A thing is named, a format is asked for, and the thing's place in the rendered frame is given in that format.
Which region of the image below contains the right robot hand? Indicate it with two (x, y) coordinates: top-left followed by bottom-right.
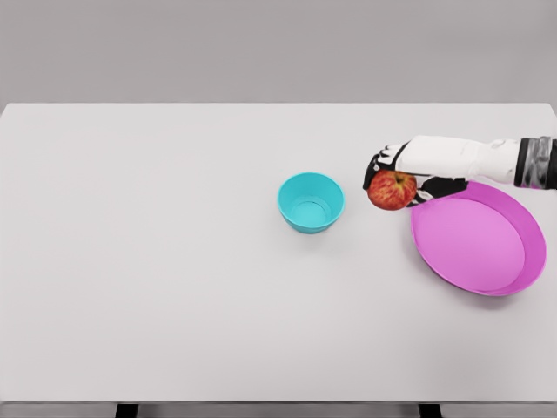
(363, 135), (476, 206)

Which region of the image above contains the red apple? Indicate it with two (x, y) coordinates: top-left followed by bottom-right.
(367, 170), (419, 212)

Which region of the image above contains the pink plate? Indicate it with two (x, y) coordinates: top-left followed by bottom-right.
(410, 180), (547, 298)

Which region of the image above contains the blue bowl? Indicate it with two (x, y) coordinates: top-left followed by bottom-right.
(277, 172), (346, 235)

